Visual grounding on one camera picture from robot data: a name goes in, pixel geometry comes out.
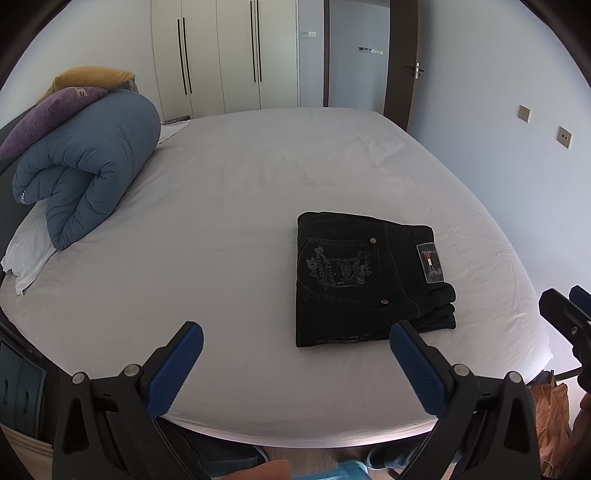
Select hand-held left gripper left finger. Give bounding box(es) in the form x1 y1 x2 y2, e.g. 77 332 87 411
52 321 204 480

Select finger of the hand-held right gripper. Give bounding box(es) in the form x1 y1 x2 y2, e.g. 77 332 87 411
538 288 591 346
569 285 591 320

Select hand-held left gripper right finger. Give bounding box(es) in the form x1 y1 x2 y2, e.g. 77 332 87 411
390 320 540 480

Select black pants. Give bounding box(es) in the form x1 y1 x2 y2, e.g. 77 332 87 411
294 211 458 349

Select orange brown cloth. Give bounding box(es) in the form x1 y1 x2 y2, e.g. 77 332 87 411
530 369 573 478

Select dark nightstand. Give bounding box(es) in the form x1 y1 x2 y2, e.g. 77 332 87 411
0 339 48 441

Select white pillow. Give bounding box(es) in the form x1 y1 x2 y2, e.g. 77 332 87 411
1 213 57 296
156 121 191 145

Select white bed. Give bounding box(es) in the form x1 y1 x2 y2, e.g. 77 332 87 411
0 107 554 449

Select blue duvet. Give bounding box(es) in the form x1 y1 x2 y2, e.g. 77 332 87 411
11 89 162 251

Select purple pillow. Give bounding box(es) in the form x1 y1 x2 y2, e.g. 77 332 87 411
0 86 110 161

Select brown door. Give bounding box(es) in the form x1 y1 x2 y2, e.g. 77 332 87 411
323 0 420 133

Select yellow pillow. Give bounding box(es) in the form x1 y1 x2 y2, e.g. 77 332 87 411
38 66 137 101

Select white wardrobe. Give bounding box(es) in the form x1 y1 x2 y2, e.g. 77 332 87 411
150 0 301 120

